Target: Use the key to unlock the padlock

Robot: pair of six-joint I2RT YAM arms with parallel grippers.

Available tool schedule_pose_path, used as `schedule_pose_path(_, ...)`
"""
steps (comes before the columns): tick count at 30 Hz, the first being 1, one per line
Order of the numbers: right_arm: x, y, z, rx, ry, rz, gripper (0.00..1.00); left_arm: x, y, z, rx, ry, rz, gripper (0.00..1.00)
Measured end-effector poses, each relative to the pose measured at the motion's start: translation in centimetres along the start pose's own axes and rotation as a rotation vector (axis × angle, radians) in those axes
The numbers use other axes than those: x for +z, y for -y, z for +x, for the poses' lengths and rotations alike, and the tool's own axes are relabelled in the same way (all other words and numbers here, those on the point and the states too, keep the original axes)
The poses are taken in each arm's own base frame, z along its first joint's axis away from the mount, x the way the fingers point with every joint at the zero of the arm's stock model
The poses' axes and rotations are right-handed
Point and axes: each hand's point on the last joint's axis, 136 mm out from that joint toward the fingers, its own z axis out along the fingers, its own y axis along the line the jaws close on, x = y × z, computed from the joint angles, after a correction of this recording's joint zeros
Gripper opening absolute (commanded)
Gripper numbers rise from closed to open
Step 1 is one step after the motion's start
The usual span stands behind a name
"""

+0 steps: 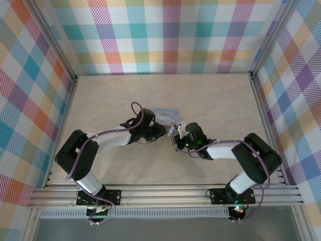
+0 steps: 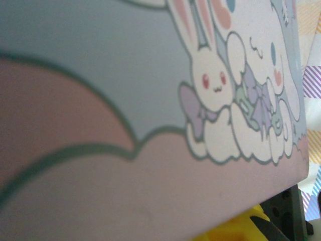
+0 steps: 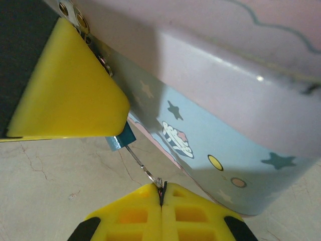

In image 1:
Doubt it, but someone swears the blue cartoon tin box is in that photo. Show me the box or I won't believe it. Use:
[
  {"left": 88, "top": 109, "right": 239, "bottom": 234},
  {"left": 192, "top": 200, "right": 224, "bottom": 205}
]
[{"left": 147, "top": 107, "right": 182, "bottom": 125}]

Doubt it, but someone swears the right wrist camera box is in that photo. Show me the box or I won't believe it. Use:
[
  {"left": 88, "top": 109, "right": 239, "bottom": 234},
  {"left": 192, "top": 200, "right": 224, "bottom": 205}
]
[{"left": 173, "top": 122, "right": 186, "bottom": 134}]

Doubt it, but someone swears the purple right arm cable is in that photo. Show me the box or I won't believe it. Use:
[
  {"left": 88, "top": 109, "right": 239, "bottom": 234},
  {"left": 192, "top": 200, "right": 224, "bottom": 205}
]
[{"left": 174, "top": 130, "right": 271, "bottom": 223}]

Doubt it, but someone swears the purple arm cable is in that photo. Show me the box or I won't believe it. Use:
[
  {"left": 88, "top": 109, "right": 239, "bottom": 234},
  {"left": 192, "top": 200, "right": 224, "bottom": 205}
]
[
  {"left": 65, "top": 101, "right": 151, "bottom": 225},
  {"left": 174, "top": 130, "right": 271, "bottom": 223}
]

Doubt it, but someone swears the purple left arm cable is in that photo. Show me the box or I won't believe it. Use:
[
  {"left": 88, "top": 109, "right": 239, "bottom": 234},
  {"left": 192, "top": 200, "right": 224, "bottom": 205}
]
[{"left": 65, "top": 101, "right": 151, "bottom": 225}]

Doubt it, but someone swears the aluminium mounting rail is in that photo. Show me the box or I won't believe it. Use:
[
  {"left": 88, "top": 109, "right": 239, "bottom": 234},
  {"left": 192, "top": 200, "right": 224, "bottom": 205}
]
[{"left": 27, "top": 184, "right": 305, "bottom": 209}]

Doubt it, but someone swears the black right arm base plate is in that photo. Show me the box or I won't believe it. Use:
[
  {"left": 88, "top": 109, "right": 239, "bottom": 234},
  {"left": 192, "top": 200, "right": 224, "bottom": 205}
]
[{"left": 209, "top": 187, "right": 256, "bottom": 205}]

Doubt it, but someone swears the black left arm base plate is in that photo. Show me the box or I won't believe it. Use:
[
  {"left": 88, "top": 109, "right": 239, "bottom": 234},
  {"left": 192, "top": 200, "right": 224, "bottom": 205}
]
[{"left": 76, "top": 189, "right": 122, "bottom": 207}]

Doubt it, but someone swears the aluminium side rail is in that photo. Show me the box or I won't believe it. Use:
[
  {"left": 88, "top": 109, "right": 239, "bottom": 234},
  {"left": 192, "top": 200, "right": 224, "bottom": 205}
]
[
  {"left": 44, "top": 75, "right": 80, "bottom": 189},
  {"left": 249, "top": 72, "right": 289, "bottom": 185}
]

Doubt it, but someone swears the slotted grey cable duct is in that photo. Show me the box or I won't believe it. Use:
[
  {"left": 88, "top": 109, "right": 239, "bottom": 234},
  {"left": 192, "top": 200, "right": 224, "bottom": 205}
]
[{"left": 39, "top": 210, "right": 230, "bottom": 219}]

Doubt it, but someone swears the aluminium frame post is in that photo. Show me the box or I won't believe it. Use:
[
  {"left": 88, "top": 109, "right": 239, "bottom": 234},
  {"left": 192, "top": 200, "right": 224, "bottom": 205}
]
[
  {"left": 250, "top": 0, "right": 295, "bottom": 77},
  {"left": 29, "top": 0, "right": 80, "bottom": 85}
]

